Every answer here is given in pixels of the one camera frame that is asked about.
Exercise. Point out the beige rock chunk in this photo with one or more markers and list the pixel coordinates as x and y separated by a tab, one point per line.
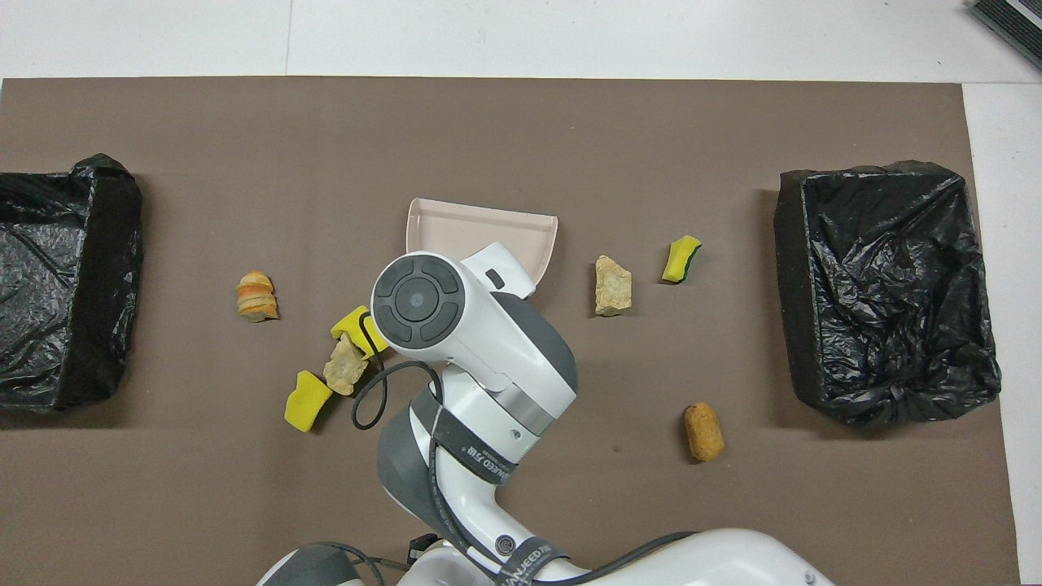
346	366
613	286

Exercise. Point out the beige plastic dustpan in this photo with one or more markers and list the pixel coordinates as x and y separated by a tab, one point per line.
480	232

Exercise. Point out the black bag lined bin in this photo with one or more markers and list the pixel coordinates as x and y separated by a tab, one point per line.
887	293
49	277

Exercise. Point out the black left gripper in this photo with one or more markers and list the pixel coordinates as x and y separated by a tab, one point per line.
425	547

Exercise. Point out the orange striped croissant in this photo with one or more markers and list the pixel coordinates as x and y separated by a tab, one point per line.
256	297

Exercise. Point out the small yellow green sponge piece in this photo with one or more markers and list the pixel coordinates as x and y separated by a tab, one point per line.
678	260

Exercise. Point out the brown croquette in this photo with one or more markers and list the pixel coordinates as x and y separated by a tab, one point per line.
704	431

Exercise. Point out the dark grey ribbed object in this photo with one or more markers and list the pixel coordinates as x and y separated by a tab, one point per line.
1017	20

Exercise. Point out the brown table mat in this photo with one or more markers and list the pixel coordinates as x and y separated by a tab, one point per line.
570	138

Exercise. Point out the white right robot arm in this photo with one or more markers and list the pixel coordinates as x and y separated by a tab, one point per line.
488	342

